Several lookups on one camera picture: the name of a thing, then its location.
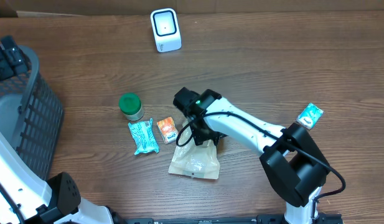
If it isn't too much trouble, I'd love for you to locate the beige plastic pouch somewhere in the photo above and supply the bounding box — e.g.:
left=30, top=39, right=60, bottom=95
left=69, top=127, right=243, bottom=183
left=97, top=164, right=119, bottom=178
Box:
left=167, top=119, right=222, bottom=180

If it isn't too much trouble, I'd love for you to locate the orange tissue pack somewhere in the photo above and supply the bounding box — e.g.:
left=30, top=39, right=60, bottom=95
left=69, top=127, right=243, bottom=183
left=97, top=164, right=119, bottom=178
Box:
left=157, top=117, right=179, bottom=144

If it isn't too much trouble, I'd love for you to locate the green snack packet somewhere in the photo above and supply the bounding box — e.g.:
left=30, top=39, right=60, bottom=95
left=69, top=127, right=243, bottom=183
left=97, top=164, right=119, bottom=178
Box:
left=128, top=118, right=159, bottom=156

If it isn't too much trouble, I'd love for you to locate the green capped bottle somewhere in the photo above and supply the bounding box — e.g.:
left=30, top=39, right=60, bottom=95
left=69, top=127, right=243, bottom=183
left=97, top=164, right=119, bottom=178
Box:
left=118, top=93, right=144, bottom=121

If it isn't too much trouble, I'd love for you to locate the teal tissue pack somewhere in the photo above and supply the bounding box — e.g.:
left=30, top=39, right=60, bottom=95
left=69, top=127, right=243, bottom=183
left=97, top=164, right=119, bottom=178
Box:
left=296, top=103, right=324, bottom=129

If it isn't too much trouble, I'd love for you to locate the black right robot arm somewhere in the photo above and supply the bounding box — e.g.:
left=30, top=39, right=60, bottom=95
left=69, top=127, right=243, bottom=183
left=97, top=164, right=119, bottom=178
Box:
left=173, top=88, right=330, bottom=223

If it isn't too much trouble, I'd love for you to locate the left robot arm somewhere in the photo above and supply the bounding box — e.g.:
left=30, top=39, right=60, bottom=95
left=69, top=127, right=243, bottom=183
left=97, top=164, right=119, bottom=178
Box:
left=0, top=35, right=123, bottom=223

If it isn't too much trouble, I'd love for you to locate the white barcode scanner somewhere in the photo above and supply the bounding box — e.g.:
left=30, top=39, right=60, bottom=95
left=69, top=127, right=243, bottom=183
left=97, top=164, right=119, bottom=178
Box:
left=150, top=8, right=182, bottom=53

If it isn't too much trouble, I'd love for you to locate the grey plastic mesh basket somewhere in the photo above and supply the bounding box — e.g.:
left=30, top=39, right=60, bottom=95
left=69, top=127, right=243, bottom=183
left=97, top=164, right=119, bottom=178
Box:
left=0, top=46, right=64, bottom=180

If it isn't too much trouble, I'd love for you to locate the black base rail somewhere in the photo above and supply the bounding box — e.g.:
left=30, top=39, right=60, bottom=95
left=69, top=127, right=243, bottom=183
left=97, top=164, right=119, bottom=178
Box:
left=123, top=213, right=345, bottom=224

